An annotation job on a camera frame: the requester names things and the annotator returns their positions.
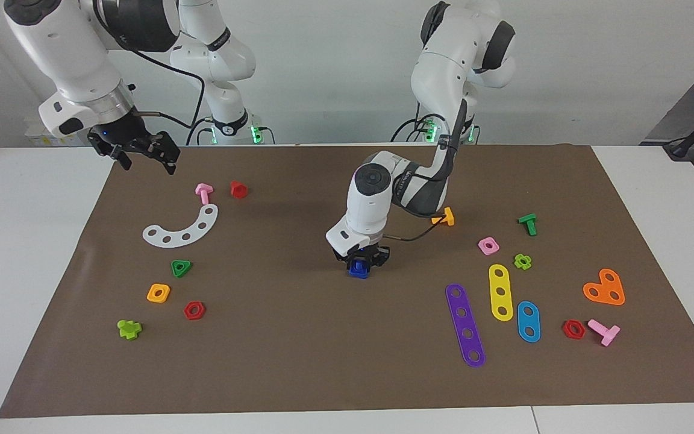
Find orange heart-shaped plate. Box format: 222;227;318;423
583;268;626;306

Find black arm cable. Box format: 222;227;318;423
91;0;206;128
383;96;468;242

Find yellow three-hole plate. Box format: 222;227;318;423
489;264;514;322

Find black right base cables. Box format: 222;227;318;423
186;116;215;146

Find white curved perforated plate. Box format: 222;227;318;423
142;204;219;248

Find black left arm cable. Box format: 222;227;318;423
383;96;468;242

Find purple four-hole plate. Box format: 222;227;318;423
445;283;486;368

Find black left base cables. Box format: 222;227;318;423
390;118;432;143

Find blue two-hole plate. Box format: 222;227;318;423
517;301;542;343

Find black base cables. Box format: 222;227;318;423
186;116;215;146
390;118;432;143

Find brown table mat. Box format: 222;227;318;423
0;143;694;419

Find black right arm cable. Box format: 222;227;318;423
91;0;206;128

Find white background box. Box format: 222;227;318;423
25;119;92;147

